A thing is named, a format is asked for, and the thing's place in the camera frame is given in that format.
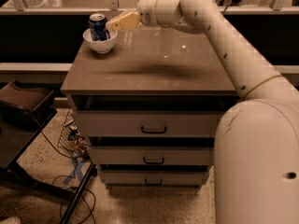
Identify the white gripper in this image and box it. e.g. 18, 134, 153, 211
106, 0, 159, 32

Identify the blue pepsi can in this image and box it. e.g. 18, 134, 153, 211
89, 13, 109, 41

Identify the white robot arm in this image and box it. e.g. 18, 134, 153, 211
107, 0, 299, 224

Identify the white ceramic bowl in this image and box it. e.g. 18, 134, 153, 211
83, 29, 118, 54

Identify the grey drawer cabinet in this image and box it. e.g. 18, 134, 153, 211
61, 10, 241, 189

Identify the black side table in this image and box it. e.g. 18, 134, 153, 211
0, 80, 95, 224

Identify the top drawer with black handle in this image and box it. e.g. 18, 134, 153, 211
72, 111, 221, 137

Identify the drawer with black handle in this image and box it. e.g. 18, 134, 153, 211
99, 171, 208, 186
72, 111, 221, 137
88, 147, 213, 166

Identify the wire mesh basket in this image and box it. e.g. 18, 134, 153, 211
57, 111, 89, 159

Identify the middle drawer with black handle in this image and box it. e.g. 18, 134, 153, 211
88, 147, 213, 166

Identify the bottom drawer with black handle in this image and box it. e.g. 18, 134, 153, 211
99, 171, 208, 186

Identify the black floor cable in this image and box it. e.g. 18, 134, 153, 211
40, 131, 97, 224

